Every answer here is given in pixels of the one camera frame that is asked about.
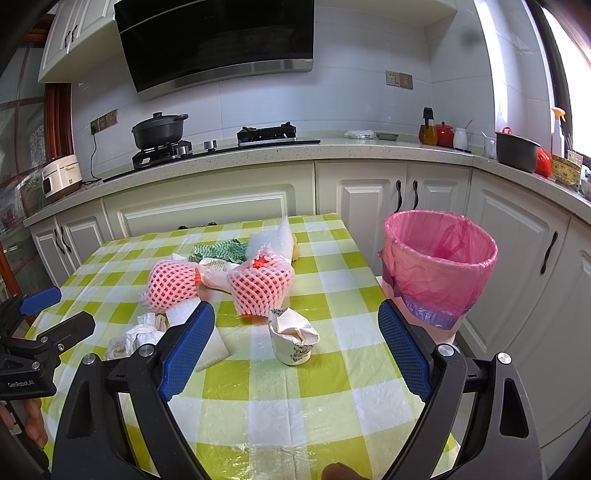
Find white spray bottle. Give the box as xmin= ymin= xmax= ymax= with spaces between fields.
xmin=551 ymin=107 xmax=566 ymax=158

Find crushed white paper cup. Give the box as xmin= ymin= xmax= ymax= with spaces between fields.
xmin=197 ymin=258 xmax=239 ymax=293

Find red lidded pot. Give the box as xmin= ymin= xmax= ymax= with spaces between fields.
xmin=435 ymin=122 xmax=455 ymax=148

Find black range hood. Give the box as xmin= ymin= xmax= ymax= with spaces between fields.
xmin=114 ymin=0 xmax=315 ymax=99

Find black cooking pot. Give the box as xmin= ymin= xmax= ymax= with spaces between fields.
xmin=131 ymin=112 xmax=189 ymax=150

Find white upper cabinet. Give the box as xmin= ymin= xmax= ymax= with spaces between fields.
xmin=38 ymin=0 xmax=122 ymax=83

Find right hand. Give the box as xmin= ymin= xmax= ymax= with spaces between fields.
xmin=322 ymin=462 xmax=368 ymax=480

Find wall power socket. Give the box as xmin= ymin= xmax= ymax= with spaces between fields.
xmin=386 ymin=71 xmax=414 ymax=90
xmin=90 ymin=109 xmax=118 ymax=135

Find wall power socket right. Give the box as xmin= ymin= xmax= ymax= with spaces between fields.
xmin=386 ymin=71 xmax=414 ymax=90

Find white kitchen base cabinets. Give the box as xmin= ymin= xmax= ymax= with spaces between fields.
xmin=30 ymin=160 xmax=590 ymax=471

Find green striped cloth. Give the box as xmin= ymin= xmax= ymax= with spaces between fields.
xmin=189 ymin=239 xmax=247 ymax=264

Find white rice cooker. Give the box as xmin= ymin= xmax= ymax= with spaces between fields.
xmin=41 ymin=154 xmax=82 ymax=202

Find pink bagged trash bin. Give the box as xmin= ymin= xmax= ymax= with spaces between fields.
xmin=380 ymin=210 xmax=499 ymax=330

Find white stool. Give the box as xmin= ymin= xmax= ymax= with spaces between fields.
xmin=376 ymin=276 xmax=457 ymax=344

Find yellow patterned bowl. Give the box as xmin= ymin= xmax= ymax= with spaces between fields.
xmin=551 ymin=154 xmax=581 ymax=188

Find black power cable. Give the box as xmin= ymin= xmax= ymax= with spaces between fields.
xmin=81 ymin=131 xmax=105 ymax=186

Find white foam sheet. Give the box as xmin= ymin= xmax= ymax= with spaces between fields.
xmin=245 ymin=217 xmax=296 ymax=263

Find black gas stove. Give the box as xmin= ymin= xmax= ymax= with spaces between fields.
xmin=103 ymin=122 xmax=321 ymax=182

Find white ceramic jar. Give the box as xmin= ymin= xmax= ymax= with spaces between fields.
xmin=453 ymin=127 xmax=468 ymax=151

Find crushed paper cup front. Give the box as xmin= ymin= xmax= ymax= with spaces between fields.
xmin=269 ymin=308 xmax=321 ymax=366

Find yellow sponge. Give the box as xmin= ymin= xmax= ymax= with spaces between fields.
xmin=291 ymin=234 xmax=300 ymax=263

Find dark grey inner pot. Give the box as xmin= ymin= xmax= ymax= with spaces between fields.
xmin=496 ymin=132 xmax=540 ymax=173

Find wall power socket left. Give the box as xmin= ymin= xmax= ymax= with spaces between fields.
xmin=90 ymin=109 xmax=118 ymax=135

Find left hand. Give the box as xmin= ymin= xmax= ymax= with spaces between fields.
xmin=0 ymin=399 xmax=48 ymax=449

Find white tissue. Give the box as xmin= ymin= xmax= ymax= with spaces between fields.
xmin=104 ymin=312 xmax=168 ymax=360

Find white plastic bag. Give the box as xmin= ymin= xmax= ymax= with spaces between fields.
xmin=345 ymin=129 xmax=377 ymax=140

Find amber oil bottle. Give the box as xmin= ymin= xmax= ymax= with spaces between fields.
xmin=419 ymin=107 xmax=438 ymax=146

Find red plastic bag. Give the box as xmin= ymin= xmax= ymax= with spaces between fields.
xmin=535 ymin=148 xmax=552 ymax=178

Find pink foam net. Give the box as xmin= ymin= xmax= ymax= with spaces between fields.
xmin=137 ymin=259 xmax=201 ymax=314
xmin=228 ymin=245 xmax=294 ymax=317

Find small grey dish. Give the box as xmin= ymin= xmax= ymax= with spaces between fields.
xmin=376 ymin=132 xmax=399 ymax=142

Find green checkered tablecloth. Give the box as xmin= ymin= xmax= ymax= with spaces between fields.
xmin=28 ymin=214 xmax=424 ymax=479

